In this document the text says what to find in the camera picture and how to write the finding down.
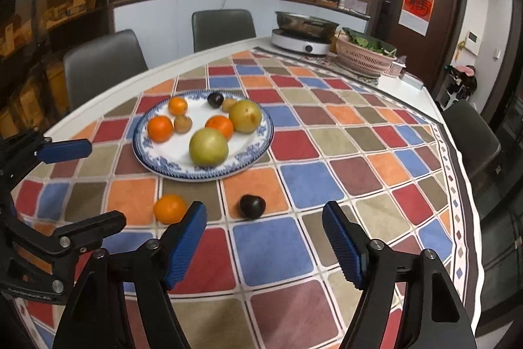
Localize small back mandarin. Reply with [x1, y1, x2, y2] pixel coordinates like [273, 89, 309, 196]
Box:
[153, 194, 188, 225]

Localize orange mandarin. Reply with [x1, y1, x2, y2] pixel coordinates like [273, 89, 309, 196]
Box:
[168, 96, 188, 117]
[147, 115, 174, 144]
[205, 115, 235, 140]

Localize brown longan fruit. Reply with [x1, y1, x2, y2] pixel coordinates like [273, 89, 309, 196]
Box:
[174, 115, 192, 135]
[222, 98, 237, 113]

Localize large green pear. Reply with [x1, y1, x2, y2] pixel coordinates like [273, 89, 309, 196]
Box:
[189, 128, 229, 167]

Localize dark plum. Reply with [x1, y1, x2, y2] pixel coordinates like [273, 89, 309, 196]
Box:
[207, 92, 224, 109]
[239, 194, 266, 220]

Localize large yellow pear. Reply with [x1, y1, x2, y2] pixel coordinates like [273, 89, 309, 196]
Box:
[229, 100, 262, 134]

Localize near grey chair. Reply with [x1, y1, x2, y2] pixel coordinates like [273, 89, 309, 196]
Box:
[64, 29, 148, 111]

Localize grey chair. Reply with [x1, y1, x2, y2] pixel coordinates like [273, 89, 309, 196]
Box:
[192, 9, 256, 52]
[64, 29, 148, 111]
[442, 100, 501, 180]

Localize blue rimmed white plate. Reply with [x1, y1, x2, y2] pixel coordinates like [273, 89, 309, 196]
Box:
[132, 89, 274, 182]

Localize white lower cabinets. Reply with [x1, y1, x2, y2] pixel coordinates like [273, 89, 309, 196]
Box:
[113, 0, 370, 69]

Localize right grey chair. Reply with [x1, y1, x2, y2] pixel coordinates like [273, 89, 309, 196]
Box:
[442, 100, 501, 180]

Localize far grey chair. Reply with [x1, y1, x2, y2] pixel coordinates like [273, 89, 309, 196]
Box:
[192, 9, 256, 52]

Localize colourful checkered tablecloth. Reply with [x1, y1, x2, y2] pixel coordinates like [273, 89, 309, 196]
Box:
[12, 48, 483, 348]

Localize small cart with pink toy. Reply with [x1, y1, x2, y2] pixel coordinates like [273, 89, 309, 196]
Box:
[437, 65, 478, 111]

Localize small grey box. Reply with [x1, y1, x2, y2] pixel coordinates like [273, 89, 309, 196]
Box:
[400, 73, 424, 90]

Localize white induction cooker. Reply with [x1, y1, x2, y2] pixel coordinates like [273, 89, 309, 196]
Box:
[270, 29, 331, 57]

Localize pink vegetable basket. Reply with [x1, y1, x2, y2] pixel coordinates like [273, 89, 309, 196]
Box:
[336, 35, 396, 77]

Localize steel pot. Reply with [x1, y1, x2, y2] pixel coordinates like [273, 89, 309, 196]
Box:
[276, 11, 339, 40]

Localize green leafy vegetables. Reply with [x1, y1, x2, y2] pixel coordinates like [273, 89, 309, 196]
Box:
[342, 27, 397, 58]

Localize dark brown door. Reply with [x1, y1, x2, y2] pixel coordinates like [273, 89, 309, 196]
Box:
[369, 0, 466, 94]

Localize red fu calendar poster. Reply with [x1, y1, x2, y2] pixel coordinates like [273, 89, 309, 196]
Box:
[398, 0, 435, 36]

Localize wall intercom panel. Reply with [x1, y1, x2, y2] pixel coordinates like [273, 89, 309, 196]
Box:
[464, 31, 481, 56]

